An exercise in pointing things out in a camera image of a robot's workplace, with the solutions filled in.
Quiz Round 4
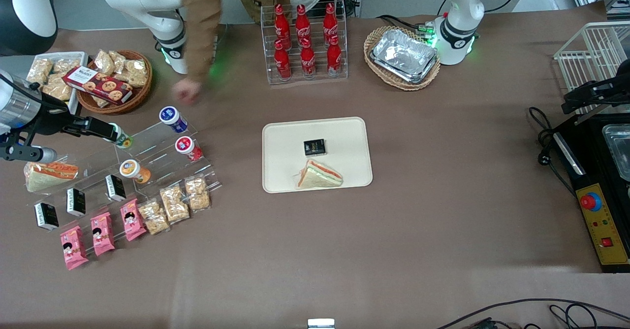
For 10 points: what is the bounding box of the metal machine tray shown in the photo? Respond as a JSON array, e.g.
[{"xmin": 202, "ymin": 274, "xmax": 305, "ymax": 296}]
[{"xmin": 601, "ymin": 124, "xmax": 630, "ymax": 182}]

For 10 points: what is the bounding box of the white plastic bin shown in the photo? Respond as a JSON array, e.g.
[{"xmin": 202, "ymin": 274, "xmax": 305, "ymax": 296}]
[{"xmin": 26, "ymin": 51, "xmax": 89, "ymax": 116}]

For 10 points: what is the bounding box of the clear bag of rice crisps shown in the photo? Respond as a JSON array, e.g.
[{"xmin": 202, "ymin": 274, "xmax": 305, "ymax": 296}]
[
  {"xmin": 27, "ymin": 58, "xmax": 54, "ymax": 85},
  {"xmin": 184, "ymin": 176, "xmax": 212, "ymax": 212},
  {"xmin": 94, "ymin": 49, "xmax": 117, "ymax": 76},
  {"xmin": 41, "ymin": 75, "xmax": 74, "ymax": 102},
  {"xmin": 137, "ymin": 198, "xmax": 171, "ymax": 235},
  {"xmin": 159, "ymin": 185, "xmax": 190, "ymax": 223},
  {"xmin": 108, "ymin": 50, "xmax": 128, "ymax": 73},
  {"xmin": 117, "ymin": 59, "xmax": 149, "ymax": 88},
  {"xmin": 51, "ymin": 58, "xmax": 82, "ymax": 76}
]

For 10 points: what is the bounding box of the yellow control panel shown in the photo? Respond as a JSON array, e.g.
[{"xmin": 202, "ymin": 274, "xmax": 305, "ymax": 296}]
[{"xmin": 574, "ymin": 183, "xmax": 630, "ymax": 266}]

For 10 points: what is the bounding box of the clear acrylic stepped display stand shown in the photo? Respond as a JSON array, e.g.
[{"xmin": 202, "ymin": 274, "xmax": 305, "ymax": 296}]
[{"xmin": 24, "ymin": 120, "xmax": 223, "ymax": 254}]

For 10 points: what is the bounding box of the white wire rack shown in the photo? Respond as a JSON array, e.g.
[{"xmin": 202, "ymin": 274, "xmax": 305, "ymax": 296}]
[{"xmin": 553, "ymin": 21, "xmax": 630, "ymax": 116}]

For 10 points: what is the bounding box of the black power cable with plug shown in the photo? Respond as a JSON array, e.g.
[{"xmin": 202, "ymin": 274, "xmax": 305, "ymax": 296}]
[{"xmin": 528, "ymin": 106, "xmax": 577, "ymax": 197}]

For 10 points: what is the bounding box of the red cookie box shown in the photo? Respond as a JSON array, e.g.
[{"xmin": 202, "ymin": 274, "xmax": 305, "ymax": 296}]
[{"xmin": 62, "ymin": 66, "xmax": 134, "ymax": 106}]

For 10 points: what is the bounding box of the beige plastic tray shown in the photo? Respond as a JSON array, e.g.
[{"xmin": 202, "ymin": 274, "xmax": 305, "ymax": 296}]
[{"xmin": 261, "ymin": 117, "xmax": 374, "ymax": 194}]

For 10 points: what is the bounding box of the wrapped triangle sandwich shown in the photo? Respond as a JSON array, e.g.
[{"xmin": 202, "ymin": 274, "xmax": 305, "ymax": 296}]
[
  {"xmin": 296, "ymin": 159, "xmax": 344, "ymax": 190},
  {"xmin": 24, "ymin": 162, "xmax": 79, "ymax": 193}
]

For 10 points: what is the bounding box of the person's right hand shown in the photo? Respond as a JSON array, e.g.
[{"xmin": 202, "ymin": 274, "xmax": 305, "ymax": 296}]
[{"xmin": 173, "ymin": 80, "xmax": 202, "ymax": 105}]

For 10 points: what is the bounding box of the pink snack packet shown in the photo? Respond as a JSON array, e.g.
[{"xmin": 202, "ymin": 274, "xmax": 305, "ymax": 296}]
[
  {"xmin": 120, "ymin": 198, "xmax": 148, "ymax": 242},
  {"xmin": 90, "ymin": 212, "xmax": 116, "ymax": 257},
  {"xmin": 60, "ymin": 226, "xmax": 90, "ymax": 271}
]

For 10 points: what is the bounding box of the red cola bottle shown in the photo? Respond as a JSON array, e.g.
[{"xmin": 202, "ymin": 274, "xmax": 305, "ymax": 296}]
[
  {"xmin": 274, "ymin": 4, "xmax": 291, "ymax": 49},
  {"xmin": 295, "ymin": 4, "xmax": 312, "ymax": 46},
  {"xmin": 326, "ymin": 34, "xmax": 343, "ymax": 73},
  {"xmin": 274, "ymin": 39, "xmax": 292, "ymax": 80},
  {"xmin": 322, "ymin": 2, "xmax": 340, "ymax": 44},
  {"xmin": 299, "ymin": 37, "xmax": 316, "ymax": 77}
]

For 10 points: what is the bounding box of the black sealing machine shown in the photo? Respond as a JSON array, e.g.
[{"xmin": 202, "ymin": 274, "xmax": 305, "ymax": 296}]
[{"xmin": 550, "ymin": 112, "xmax": 630, "ymax": 274}]

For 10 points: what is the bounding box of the stack of foil trays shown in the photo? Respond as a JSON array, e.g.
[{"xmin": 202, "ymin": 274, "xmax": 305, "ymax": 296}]
[{"xmin": 370, "ymin": 29, "xmax": 439, "ymax": 84}]

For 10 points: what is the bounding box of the brown jacket sleeve forearm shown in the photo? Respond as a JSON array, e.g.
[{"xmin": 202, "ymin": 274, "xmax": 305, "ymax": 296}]
[{"xmin": 180, "ymin": 0, "xmax": 227, "ymax": 86}]

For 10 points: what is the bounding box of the blue gum bottle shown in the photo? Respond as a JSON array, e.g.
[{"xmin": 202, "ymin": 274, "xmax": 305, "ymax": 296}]
[{"xmin": 158, "ymin": 106, "xmax": 189, "ymax": 134}]

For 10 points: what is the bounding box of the black floor cable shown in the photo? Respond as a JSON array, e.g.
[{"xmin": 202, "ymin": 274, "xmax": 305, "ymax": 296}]
[{"xmin": 435, "ymin": 297, "xmax": 630, "ymax": 329}]

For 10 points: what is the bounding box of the dark wicker basket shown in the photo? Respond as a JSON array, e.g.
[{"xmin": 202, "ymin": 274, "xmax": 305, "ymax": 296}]
[{"xmin": 76, "ymin": 49, "xmax": 154, "ymax": 116}]

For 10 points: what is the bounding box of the red emergency stop button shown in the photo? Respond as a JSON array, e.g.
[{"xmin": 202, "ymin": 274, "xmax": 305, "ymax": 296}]
[{"xmin": 579, "ymin": 192, "xmax": 602, "ymax": 213}]

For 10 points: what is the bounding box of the red gum bottle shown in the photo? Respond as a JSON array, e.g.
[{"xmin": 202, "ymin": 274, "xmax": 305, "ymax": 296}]
[{"xmin": 175, "ymin": 136, "xmax": 203, "ymax": 163}]

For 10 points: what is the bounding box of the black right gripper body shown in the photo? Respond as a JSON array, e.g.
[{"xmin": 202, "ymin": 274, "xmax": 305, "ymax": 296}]
[{"xmin": 30, "ymin": 98, "xmax": 92, "ymax": 138}]

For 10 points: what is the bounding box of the orange gum bottle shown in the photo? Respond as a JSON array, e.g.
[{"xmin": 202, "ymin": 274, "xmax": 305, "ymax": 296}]
[{"xmin": 119, "ymin": 159, "xmax": 152, "ymax": 185}]

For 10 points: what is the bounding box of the green gum bottle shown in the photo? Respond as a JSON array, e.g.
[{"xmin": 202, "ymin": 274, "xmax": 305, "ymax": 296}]
[{"xmin": 112, "ymin": 124, "xmax": 133, "ymax": 150}]

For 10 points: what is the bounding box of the clear acrylic bottle rack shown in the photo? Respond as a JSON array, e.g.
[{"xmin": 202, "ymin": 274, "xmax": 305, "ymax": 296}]
[{"xmin": 260, "ymin": 0, "xmax": 349, "ymax": 86}]

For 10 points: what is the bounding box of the black cable at arm base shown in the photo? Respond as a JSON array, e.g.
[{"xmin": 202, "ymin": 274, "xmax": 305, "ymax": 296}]
[{"xmin": 376, "ymin": 14, "xmax": 434, "ymax": 35}]

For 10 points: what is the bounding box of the small black box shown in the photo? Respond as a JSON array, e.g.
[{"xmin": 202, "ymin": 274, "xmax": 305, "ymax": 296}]
[
  {"xmin": 66, "ymin": 187, "xmax": 87, "ymax": 218},
  {"xmin": 34, "ymin": 202, "xmax": 60, "ymax": 231},
  {"xmin": 303, "ymin": 139, "xmax": 327, "ymax": 157},
  {"xmin": 105, "ymin": 174, "xmax": 127, "ymax": 203}
]

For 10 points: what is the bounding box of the light wicker basket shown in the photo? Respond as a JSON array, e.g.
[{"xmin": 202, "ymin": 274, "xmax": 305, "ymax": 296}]
[{"xmin": 363, "ymin": 26, "xmax": 441, "ymax": 92}]

